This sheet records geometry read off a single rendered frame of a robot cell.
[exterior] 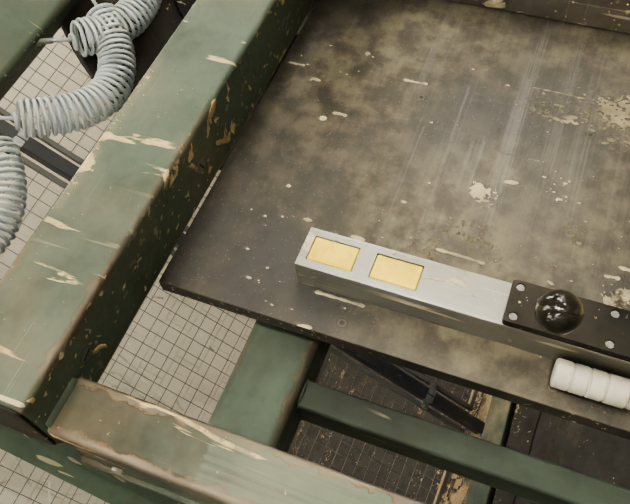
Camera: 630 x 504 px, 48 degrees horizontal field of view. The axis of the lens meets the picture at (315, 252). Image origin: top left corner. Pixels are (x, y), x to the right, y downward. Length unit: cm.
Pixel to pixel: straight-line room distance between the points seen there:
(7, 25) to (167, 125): 55
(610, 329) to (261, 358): 36
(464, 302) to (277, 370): 21
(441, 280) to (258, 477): 27
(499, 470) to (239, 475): 27
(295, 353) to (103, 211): 25
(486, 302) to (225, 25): 46
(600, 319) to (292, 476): 33
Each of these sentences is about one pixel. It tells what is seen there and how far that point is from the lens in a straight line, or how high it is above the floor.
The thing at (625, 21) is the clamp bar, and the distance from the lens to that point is 107.
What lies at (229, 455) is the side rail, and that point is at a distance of 66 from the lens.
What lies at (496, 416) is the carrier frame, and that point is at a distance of 189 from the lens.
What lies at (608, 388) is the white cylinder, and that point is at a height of 140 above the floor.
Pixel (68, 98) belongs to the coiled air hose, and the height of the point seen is 200.
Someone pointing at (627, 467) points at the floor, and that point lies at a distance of 267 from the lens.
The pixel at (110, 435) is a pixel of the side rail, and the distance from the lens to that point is 70.
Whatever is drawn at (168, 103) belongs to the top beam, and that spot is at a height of 187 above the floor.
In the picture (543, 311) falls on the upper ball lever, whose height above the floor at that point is 154.
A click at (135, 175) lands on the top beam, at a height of 186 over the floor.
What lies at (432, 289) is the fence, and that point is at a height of 156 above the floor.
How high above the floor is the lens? 188
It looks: 17 degrees down
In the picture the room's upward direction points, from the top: 56 degrees counter-clockwise
